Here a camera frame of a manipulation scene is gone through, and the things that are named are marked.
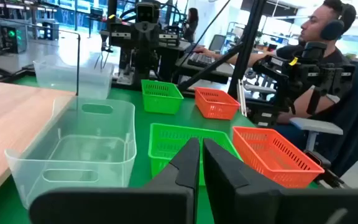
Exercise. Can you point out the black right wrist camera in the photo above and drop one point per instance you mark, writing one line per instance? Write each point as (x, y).
(146, 12)

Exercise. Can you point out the black over-ear headphones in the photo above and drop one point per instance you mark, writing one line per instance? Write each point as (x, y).
(332, 29)

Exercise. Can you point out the clear plastic storage bin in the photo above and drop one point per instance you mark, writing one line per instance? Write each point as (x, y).
(61, 77)
(73, 149)

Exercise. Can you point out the person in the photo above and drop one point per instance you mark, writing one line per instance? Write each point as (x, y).
(191, 28)
(315, 25)

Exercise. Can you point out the black desk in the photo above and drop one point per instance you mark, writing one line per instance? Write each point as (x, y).
(210, 74)

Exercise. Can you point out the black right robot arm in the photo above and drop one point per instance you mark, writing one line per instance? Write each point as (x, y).
(141, 68)

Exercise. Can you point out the black computer keyboard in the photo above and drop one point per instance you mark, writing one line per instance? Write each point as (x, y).
(200, 59)

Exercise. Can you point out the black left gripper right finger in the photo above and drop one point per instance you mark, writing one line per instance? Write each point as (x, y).
(247, 202)

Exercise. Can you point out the orange slotted plastic basket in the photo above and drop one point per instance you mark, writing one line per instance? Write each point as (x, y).
(275, 155)
(216, 104)

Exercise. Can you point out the black equipment box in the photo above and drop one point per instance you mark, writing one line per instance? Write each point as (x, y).
(50, 30)

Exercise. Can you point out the green slotted plastic basket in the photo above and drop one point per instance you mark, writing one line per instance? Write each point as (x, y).
(166, 146)
(160, 99)

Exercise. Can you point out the wooden shelf board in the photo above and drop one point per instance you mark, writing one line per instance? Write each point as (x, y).
(11, 124)

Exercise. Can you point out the green table mat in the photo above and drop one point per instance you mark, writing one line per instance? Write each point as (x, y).
(188, 119)

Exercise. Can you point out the white storage rack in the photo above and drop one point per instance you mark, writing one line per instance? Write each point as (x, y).
(235, 32)

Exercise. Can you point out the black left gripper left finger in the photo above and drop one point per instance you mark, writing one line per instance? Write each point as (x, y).
(166, 205)

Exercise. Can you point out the black aluminium rig frame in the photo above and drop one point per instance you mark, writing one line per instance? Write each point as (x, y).
(248, 46)

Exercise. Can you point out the silver metal bracket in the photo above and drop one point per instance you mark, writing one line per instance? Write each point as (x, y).
(242, 99)

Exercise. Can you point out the black computer with green light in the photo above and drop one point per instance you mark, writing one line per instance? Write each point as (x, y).
(12, 39)

